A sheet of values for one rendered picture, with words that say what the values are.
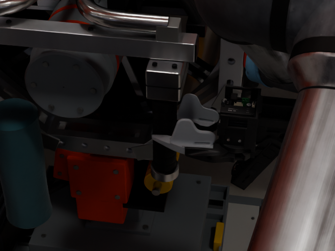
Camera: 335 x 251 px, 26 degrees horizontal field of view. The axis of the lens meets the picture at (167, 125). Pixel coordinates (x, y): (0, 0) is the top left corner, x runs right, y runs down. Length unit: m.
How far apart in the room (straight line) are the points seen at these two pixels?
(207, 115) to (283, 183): 0.54
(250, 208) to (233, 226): 0.08
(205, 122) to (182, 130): 0.06
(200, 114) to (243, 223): 0.93
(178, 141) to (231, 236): 0.93
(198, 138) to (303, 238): 0.53
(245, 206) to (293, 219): 1.50
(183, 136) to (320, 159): 0.52
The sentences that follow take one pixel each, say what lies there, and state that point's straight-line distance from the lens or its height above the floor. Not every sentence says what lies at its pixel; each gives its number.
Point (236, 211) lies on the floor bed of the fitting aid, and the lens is 2.01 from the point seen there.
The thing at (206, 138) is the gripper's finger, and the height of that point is 0.85.
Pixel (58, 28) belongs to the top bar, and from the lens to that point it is 1.04.
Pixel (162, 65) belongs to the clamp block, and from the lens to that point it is 1.01.
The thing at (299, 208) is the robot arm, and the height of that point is 1.15.
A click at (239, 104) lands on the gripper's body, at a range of 1.04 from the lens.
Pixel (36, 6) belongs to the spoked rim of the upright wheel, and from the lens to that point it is 1.39.
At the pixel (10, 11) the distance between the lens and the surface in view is 1.06.
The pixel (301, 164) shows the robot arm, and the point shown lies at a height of 1.17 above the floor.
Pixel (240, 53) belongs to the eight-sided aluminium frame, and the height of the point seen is 0.85.
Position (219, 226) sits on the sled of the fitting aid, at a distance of 1.83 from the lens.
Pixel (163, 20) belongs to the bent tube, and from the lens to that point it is 0.99.
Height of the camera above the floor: 1.53
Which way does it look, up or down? 40 degrees down
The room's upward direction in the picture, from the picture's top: straight up
